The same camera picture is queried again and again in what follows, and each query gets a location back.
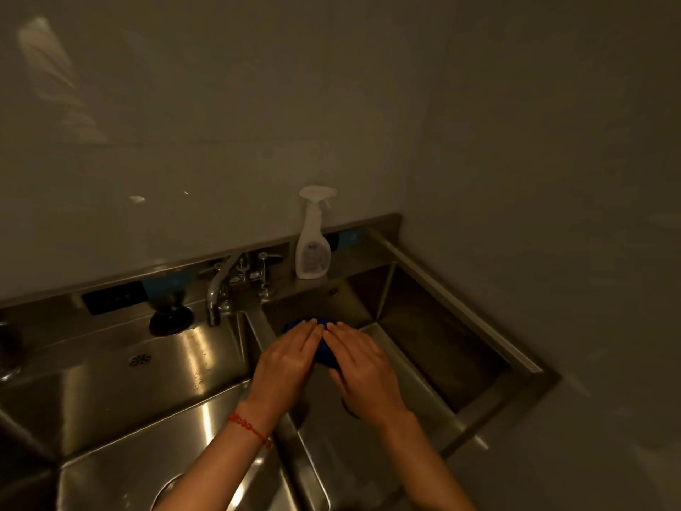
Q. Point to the person's right hand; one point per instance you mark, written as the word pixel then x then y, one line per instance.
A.
pixel 367 377

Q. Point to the person's left hand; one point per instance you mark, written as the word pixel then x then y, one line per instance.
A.
pixel 284 367

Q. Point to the blue cleaning cloth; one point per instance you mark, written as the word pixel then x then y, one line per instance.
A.
pixel 323 352

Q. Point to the white spray bottle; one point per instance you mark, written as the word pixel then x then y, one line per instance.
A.
pixel 313 255

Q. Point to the stainless steel sink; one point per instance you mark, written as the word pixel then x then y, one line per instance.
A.
pixel 159 377

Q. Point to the person's left forearm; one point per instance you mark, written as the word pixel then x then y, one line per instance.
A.
pixel 213 468

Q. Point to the person's right forearm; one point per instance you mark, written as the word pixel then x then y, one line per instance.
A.
pixel 425 468

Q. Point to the round black sink stopper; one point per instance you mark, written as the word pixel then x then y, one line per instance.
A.
pixel 170 320

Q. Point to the small chrome tap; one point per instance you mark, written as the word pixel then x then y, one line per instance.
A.
pixel 226 305

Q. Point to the blue label plate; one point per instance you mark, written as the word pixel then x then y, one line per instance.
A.
pixel 165 286

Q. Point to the black label plate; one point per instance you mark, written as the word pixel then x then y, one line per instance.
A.
pixel 114 299

